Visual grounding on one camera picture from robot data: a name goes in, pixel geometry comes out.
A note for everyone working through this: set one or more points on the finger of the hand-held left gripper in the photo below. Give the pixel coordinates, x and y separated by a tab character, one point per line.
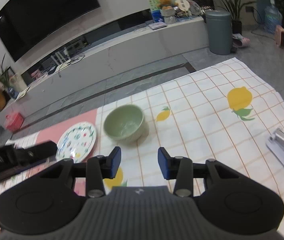
38	151

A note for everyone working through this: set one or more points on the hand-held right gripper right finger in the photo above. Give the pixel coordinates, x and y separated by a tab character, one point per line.
163	164

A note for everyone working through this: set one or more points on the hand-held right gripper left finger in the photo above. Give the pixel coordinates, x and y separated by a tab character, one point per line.
114	163

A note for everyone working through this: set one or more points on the green ceramic bowl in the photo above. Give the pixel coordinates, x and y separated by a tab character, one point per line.
122	126

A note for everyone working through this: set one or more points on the white patterned plate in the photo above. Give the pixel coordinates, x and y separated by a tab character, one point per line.
78	140

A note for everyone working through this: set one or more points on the pink placemat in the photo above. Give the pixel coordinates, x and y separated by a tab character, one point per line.
57	130

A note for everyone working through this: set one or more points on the red box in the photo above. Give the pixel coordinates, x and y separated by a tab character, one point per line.
14	122

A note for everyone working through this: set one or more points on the checkered lemon print tablecloth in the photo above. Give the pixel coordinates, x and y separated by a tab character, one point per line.
207	130

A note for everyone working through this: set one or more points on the white jar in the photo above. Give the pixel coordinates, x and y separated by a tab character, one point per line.
16	83

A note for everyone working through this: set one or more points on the small potted plant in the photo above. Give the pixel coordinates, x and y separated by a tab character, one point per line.
3	76

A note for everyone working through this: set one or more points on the white router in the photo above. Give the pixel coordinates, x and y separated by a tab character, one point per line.
59	57

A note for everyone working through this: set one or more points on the white tv console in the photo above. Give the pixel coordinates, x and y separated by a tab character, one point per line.
132	50

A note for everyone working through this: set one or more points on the white flat box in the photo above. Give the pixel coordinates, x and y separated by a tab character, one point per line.
158	26

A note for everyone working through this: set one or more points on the black television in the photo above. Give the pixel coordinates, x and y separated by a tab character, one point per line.
44	12

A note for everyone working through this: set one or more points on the grey-green trash bin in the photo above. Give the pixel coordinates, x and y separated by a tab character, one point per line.
218	33

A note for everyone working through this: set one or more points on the pair of slippers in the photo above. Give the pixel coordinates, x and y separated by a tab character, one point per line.
240	41

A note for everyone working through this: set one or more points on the blue box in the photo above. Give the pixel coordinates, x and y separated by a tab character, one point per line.
157	16

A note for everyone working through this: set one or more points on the green patterned box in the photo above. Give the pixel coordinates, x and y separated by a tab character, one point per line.
154	3

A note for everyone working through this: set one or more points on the white round hand fan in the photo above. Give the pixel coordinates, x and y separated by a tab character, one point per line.
182	3

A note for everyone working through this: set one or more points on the orange plush bear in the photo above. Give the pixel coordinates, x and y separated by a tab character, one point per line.
165	2

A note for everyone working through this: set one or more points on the small pink heater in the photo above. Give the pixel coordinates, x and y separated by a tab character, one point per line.
280	37

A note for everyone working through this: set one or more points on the tall potted plant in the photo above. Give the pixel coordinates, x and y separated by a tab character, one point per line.
235	5

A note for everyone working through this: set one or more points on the blue water jug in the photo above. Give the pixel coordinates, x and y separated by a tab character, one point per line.
273	20

